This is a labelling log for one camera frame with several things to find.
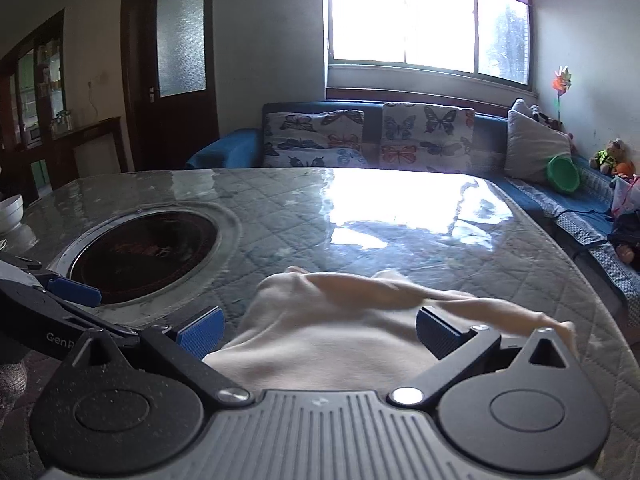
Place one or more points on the cream shirt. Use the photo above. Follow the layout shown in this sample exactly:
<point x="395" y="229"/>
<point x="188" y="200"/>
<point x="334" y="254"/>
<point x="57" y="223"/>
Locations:
<point x="350" y="330"/>

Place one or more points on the small doll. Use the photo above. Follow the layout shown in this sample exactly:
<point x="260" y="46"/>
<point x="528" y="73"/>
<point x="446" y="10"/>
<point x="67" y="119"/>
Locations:
<point x="627" y="254"/>

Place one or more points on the butterfly print cushion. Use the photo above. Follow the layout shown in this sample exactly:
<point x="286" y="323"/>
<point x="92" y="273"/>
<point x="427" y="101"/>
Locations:
<point x="310" y="140"/>
<point x="425" y="135"/>

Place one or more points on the white bowl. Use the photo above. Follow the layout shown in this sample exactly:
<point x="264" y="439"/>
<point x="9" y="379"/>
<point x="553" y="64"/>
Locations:
<point x="11" y="212"/>

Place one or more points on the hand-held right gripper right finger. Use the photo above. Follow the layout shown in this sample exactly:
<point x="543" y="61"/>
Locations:
<point x="437" y="334"/>

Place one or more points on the dark wooden counter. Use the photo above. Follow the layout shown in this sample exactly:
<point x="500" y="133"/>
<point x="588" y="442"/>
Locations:
<point x="95" y="127"/>

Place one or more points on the window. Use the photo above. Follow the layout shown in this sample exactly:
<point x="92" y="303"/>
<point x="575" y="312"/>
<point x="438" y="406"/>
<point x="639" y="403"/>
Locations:
<point x="400" y="15"/>

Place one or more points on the teddy bear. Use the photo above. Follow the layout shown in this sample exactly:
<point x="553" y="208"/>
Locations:
<point x="607" y="155"/>

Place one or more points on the black white plush toy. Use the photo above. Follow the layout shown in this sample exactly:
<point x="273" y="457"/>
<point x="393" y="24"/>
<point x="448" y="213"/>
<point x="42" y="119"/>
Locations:
<point x="545" y="119"/>

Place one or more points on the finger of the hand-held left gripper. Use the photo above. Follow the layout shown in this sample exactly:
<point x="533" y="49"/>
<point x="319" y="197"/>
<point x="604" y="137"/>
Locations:
<point x="75" y="291"/>
<point x="95" y="321"/>

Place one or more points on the dark wooden display cabinet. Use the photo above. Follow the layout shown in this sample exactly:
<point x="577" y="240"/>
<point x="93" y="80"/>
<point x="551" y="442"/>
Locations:
<point x="10" y="70"/>

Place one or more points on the orange plush toy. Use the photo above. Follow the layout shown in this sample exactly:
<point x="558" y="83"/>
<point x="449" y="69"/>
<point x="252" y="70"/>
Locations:
<point x="624" y="169"/>

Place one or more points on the microwave oven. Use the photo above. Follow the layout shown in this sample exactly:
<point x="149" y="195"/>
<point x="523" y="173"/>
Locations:
<point x="33" y="136"/>

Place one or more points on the glass jar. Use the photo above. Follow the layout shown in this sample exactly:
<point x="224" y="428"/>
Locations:
<point x="56" y="124"/>
<point x="67" y="120"/>

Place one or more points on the round black induction cooktop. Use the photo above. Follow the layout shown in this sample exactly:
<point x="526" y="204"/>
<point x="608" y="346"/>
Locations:
<point x="145" y="255"/>

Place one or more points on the black bag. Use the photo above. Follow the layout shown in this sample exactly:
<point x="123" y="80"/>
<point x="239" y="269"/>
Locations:
<point x="625" y="230"/>

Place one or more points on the colourful pinwheel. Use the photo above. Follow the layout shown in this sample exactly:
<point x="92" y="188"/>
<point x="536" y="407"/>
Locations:
<point x="561" y="82"/>

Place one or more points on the grey pillow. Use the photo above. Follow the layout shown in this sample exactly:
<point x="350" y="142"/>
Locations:
<point x="530" y="145"/>

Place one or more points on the blue sofa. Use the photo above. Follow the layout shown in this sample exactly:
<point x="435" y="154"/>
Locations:
<point x="235" y="150"/>

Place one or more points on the green plastic basin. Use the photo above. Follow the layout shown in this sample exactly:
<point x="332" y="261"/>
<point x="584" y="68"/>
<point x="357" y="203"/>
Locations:
<point x="562" y="175"/>

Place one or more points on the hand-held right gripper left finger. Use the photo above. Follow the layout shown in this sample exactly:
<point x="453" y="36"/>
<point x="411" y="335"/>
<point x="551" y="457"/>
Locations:
<point x="202" y="332"/>

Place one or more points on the dark wooden glass-panel door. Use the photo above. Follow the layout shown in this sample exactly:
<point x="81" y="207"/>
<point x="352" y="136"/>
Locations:
<point x="140" y="125"/>

